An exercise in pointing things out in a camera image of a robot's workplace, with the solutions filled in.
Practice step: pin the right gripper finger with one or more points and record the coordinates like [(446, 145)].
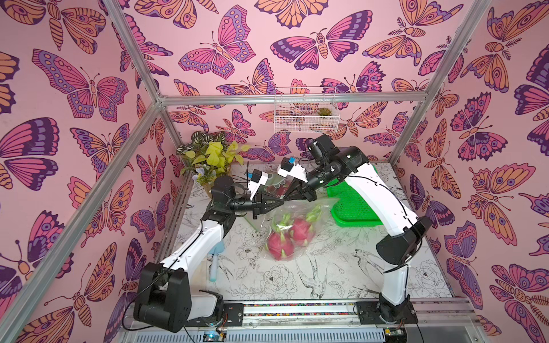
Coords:
[(307, 196), (295, 187)]

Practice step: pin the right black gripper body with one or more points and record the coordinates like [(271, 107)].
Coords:
[(307, 189)]

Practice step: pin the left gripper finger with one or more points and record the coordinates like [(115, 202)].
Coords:
[(266, 201), (260, 211)]

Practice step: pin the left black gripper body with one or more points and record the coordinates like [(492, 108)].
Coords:
[(241, 206)]

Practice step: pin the clear zip-top bag green seal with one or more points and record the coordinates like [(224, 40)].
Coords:
[(318, 213)]

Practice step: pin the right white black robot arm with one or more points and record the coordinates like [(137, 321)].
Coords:
[(405, 229)]

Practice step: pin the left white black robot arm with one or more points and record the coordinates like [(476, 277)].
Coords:
[(164, 298)]

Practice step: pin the dragon fruit in far bag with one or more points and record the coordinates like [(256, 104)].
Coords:
[(281, 190)]

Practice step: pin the pink dragon fruit in bag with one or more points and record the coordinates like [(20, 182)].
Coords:
[(280, 245)]

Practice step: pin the green plastic basket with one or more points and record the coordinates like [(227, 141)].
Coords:
[(350, 210)]

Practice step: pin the light blue garden trowel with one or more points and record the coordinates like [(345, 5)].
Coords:
[(215, 254)]

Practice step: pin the potted plant yellow green leaves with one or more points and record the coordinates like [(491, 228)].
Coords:
[(209, 156)]

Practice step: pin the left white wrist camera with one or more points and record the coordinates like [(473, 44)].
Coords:
[(256, 179)]

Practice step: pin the small succulent in wire basket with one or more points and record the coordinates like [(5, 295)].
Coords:
[(324, 112)]

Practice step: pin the white wire wall basket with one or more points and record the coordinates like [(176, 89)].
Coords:
[(296, 112)]

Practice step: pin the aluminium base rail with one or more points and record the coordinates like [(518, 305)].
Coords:
[(438, 320)]

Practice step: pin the aluminium frame struts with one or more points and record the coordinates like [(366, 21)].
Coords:
[(28, 299)]

